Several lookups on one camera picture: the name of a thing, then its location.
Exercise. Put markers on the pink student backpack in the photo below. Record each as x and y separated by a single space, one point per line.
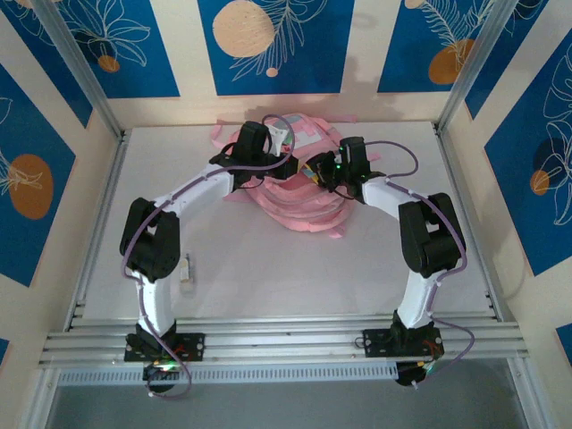
304 210

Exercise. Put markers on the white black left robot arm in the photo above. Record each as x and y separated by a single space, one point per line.
154 304

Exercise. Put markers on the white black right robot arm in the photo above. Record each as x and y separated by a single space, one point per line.
415 299

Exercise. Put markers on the clear case with beige eraser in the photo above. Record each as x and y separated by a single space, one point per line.
185 270

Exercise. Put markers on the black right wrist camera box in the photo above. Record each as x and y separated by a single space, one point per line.
355 154

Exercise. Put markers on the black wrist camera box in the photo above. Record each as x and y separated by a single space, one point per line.
355 154
250 138

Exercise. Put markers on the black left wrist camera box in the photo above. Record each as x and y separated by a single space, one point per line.
250 138

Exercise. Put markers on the aluminium side rail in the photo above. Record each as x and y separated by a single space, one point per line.
448 156
115 165

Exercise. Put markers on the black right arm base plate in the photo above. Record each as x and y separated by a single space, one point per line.
375 342

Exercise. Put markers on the aluminium front frame rails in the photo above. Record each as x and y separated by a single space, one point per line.
286 344

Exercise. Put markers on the aluminium frame post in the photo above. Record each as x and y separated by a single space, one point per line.
85 76
469 67

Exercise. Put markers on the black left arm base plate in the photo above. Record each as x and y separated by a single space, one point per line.
192 346

